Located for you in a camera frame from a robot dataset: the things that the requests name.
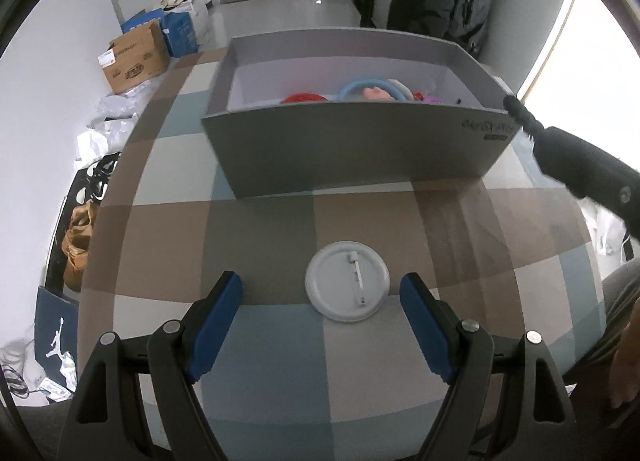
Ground person's right hand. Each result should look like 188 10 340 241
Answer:
611 301 640 409

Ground brown cardboard box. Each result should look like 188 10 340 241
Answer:
98 21 171 94

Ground window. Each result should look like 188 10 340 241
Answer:
517 0 640 182

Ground light blue ring bracelet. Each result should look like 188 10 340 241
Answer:
339 79 413 102

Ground brown bag on floor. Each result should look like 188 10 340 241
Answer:
62 201 101 292

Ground dark blue bag white logo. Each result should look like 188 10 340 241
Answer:
34 286 81 392

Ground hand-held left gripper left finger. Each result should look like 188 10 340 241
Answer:
59 271 244 461

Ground grey cardboard box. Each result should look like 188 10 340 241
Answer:
201 27 523 200

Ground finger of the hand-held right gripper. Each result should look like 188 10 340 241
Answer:
532 126 640 237

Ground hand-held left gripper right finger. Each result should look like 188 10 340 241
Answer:
399 272 583 461

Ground white round lid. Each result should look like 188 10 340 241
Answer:
305 240 390 323

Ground crumpled clear plastic wrap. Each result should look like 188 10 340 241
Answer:
75 86 156 162

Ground checkered tablecloth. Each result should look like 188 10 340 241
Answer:
80 48 608 461

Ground black and white shoes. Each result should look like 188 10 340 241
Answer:
75 151 123 204

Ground blue cardboard box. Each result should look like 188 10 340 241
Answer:
121 8 166 35

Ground white plastic bag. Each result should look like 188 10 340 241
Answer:
582 201 632 258

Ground blue printed bag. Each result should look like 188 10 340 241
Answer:
162 3 201 58

